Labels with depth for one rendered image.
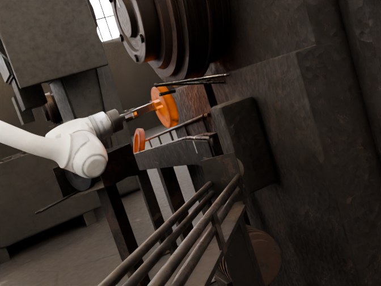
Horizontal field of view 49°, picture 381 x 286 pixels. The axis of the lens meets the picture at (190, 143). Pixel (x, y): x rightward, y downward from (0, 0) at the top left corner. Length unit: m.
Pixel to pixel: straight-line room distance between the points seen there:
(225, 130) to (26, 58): 2.93
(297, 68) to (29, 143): 0.74
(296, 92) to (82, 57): 3.13
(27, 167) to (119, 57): 8.29
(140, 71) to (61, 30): 7.84
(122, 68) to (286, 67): 10.69
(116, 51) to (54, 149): 10.42
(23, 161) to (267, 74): 2.79
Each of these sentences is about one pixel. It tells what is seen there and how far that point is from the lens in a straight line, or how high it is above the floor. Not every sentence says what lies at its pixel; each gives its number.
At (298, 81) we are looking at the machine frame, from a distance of 0.92.
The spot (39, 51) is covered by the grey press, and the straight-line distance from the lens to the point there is 3.85.
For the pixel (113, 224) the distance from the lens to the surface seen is 1.77.
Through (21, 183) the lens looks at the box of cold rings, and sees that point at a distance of 3.58.
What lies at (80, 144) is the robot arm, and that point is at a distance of 1.22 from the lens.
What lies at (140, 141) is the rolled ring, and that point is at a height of 0.66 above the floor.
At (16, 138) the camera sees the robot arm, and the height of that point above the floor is 0.88.
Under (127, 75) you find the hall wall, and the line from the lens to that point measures 11.57.
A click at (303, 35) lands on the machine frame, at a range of 0.97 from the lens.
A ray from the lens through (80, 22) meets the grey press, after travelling 3.99.
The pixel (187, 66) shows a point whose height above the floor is 0.92.
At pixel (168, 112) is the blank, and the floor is 0.81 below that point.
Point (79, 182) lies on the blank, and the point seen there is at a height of 0.63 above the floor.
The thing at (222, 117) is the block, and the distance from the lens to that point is 1.05.
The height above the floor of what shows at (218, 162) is 0.71.
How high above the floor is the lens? 0.88
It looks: 8 degrees down
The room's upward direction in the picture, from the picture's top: 18 degrees counter-clockwise
